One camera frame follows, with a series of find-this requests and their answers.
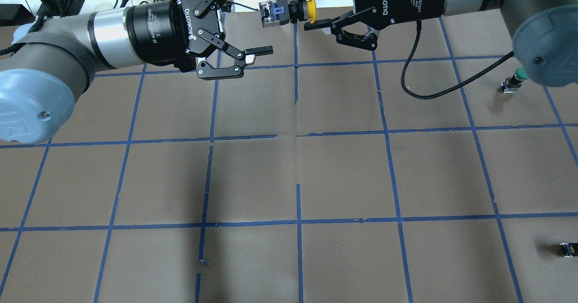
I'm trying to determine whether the white paper cup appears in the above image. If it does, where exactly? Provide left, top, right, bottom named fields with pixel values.
left=93, top=2, right=114, bottom=12

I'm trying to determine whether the black switch contact block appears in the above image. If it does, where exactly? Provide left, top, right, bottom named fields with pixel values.
left=559, top=242, right=578, bottom=258

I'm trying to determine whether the yellow push button switch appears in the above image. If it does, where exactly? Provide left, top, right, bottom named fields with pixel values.
left=259, top=0, right=317, bottom=28

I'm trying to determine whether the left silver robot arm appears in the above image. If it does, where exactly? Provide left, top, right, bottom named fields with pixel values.
left=0, top=0, right=273, bottom=145

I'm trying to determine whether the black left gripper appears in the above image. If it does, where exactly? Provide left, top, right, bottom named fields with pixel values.
left=125, top=0, right=273, bottom=80

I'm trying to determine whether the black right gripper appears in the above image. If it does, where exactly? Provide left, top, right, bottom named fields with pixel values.
left=303, top=0, right=445, bottom=51

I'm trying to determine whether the green push button switch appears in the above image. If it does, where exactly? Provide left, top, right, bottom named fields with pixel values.
left=500, top=67, right=529, bottom=94

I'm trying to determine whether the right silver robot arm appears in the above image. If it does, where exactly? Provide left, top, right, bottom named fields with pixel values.
left=304, top=0, right=578, bottom=87

